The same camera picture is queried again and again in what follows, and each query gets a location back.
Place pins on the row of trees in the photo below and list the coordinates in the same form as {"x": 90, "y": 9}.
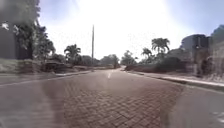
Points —
{"x": 106, "y": 60}

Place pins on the tall utility pole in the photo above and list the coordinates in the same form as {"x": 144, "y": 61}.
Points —
{"x": 92, "y": 50}

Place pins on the palm tree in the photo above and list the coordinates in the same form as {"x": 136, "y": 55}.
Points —
{"x": 146, "y": 52}
{"x": 160, "y": 43}
{"x": 72, "y": 52}

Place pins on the brick paved road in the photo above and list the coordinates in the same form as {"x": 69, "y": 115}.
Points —
{"x": 111, "y": 101}

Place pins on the dark hedge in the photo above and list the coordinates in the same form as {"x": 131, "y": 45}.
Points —
{"x": 166, "y": 64}

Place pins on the pale concrete kerb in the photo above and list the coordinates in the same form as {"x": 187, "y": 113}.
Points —
{"x": 180, "y": 80}
{"x": 50, "y": 78}

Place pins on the dark building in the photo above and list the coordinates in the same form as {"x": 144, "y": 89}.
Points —
{"x": 195, "y": 43}

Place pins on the large dark trees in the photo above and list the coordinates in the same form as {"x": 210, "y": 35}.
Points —
{"x": 30, "y": 36}

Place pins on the low stone wall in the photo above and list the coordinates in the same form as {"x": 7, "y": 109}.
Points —
{"x": 16, "y": 66}

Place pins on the grey wall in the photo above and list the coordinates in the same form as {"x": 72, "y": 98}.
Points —
{"x": 216, "y": 56}

